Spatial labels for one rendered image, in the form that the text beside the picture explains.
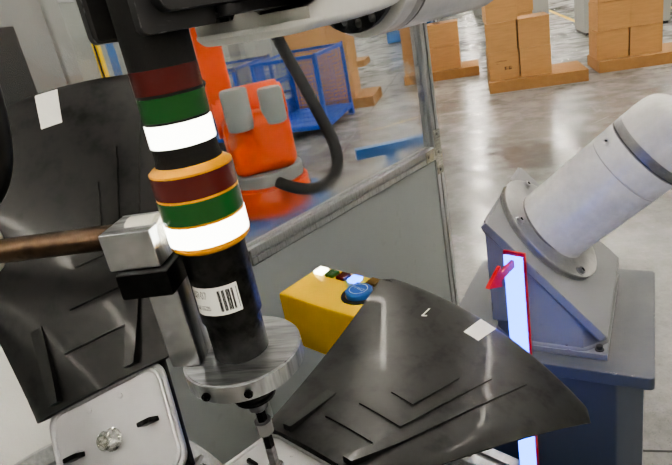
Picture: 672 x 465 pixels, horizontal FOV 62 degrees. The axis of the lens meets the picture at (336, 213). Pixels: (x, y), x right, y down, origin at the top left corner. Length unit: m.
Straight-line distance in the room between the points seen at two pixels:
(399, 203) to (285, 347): 1.34
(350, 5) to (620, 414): 0.77
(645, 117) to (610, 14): 7.51
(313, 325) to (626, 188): 0.48
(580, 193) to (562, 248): 0.09
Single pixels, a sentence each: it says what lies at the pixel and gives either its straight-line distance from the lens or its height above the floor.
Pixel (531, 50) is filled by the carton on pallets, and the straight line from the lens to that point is 7.80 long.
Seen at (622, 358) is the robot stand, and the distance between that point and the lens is 0.91.
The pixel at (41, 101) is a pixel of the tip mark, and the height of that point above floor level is 1.44.
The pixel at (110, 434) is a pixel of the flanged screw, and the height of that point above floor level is 1.26.
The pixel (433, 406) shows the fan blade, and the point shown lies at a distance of 0.45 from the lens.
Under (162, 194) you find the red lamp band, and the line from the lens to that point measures 0.29.
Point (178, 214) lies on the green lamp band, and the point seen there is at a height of 1.39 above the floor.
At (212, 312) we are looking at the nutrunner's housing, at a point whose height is 1.33.
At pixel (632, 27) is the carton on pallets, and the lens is 8.43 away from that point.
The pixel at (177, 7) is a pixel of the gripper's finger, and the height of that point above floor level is 1.48.
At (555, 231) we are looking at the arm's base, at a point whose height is 1.10.
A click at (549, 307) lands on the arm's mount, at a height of 1.01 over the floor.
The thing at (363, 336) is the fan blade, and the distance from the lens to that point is 0.52.
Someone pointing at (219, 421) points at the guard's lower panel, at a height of 0.66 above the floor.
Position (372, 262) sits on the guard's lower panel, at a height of 0.77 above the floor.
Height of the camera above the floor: 1.47
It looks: 20 degrees down
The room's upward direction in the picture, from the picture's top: 11 degrees counter-clockwise
